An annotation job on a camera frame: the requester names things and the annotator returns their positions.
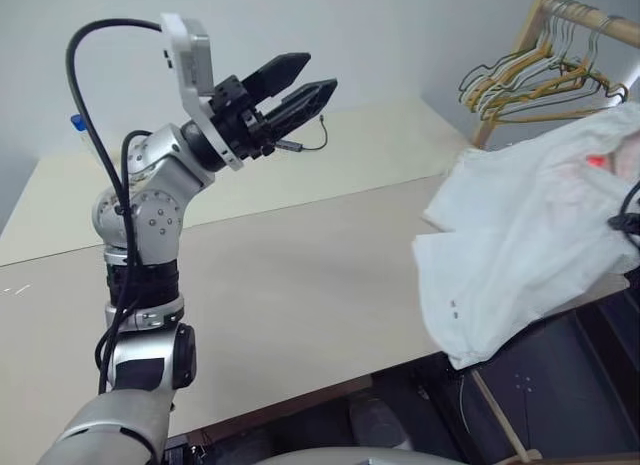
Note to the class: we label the white shirt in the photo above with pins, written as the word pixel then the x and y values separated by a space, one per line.
pixel 515 245

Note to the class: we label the wooden clothes rack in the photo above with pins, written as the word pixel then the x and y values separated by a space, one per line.
pixel 530 30

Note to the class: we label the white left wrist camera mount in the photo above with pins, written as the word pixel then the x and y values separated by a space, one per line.
pixel 192 55

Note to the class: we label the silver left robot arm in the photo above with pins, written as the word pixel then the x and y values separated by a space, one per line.
pixel 160 220

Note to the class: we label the white bottle with blue cap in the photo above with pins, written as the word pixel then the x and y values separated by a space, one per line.
pixel 77 124

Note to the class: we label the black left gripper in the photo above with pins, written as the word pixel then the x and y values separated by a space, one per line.
pixel 237 117

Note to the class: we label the silver robot body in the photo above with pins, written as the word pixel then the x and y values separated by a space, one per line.
pixel 340 456

